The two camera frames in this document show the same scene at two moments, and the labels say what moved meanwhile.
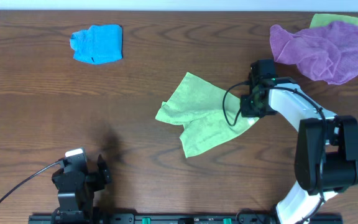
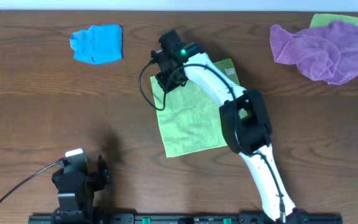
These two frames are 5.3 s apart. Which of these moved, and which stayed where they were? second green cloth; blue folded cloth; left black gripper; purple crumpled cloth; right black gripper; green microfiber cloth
Moved: green microfiber cloth; right black gripper
Stayed: second green cloth; blue folded cloth; left black gripper; purple crumpled cloth
